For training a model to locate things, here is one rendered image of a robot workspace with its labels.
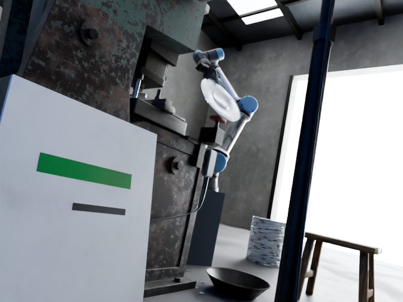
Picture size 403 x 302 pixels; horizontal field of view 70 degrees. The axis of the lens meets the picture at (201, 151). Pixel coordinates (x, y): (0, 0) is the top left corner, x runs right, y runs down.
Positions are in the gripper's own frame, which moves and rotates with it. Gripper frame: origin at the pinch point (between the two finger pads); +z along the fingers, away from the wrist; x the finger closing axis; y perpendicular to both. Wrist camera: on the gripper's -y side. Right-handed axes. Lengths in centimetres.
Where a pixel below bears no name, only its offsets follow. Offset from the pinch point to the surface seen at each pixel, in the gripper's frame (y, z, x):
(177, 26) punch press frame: -42.7, 5.3, -13.7
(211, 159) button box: -8.3, 44.5, 20.2
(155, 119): -44, 39, 15
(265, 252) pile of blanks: 96, 61, 73
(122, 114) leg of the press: -62, 47, 14
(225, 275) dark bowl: 15, 85, 57
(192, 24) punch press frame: -34.1, 0.0, -17.3
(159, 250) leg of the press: -29, 76, 50
